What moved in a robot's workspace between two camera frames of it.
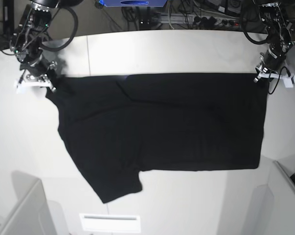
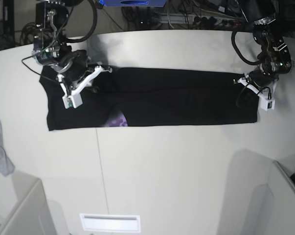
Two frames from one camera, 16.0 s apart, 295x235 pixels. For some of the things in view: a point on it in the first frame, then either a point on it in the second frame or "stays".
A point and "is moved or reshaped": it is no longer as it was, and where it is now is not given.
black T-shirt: (113, 128) is moved or reshaped
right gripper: (270, 61) → (262, 77)
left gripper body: (38, 67) → (73, 65)
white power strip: (197, 19) stays
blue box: (133, 3) stays
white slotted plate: (111, 223) stays
